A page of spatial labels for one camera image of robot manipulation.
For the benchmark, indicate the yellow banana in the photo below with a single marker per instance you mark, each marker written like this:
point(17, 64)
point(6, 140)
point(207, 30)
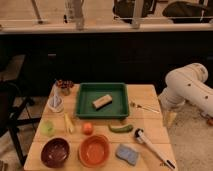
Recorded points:
point(68, 123)

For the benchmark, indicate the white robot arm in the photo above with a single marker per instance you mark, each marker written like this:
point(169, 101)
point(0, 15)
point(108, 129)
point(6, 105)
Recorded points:
point(188, 83)

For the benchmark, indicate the orange bowl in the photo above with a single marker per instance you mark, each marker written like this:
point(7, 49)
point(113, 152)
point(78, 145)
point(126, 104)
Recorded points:
point(94, 151)

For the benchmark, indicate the purple bowl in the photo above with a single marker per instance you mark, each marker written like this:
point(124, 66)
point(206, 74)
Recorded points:
point(55, 152)

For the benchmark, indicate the beige sponge block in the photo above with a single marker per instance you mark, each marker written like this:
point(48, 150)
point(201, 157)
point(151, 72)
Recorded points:
point(100, 102)

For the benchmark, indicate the green plastic tray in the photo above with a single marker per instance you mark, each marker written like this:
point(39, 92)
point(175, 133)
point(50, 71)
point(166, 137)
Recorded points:
point(89, 92)

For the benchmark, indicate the metal fork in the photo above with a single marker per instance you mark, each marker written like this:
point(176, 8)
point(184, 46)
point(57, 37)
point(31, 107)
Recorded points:
point(138, 106)

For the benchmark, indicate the brown jar of items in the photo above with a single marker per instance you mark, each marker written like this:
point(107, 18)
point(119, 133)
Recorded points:
point(64, 86)

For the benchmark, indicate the orange tomato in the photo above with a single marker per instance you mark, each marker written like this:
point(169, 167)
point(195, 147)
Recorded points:
point(87, 128)

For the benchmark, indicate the green cucumber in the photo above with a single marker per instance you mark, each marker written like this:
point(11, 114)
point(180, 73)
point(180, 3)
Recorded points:
point(123, 129)

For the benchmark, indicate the wooden table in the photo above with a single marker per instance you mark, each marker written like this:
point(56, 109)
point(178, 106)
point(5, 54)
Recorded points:
point(151, 123)

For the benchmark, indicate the white cup with utensil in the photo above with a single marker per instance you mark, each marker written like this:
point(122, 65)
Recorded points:
point(55, 102)

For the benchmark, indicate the blue sponge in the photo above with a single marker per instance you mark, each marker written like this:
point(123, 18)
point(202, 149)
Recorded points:
point(127, 154)

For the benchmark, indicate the black chair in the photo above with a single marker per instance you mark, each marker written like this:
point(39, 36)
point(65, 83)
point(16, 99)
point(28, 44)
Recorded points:
point(9, 113)

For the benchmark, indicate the white handled brush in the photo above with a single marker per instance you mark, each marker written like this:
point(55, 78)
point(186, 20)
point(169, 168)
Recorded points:
point(142, 139)

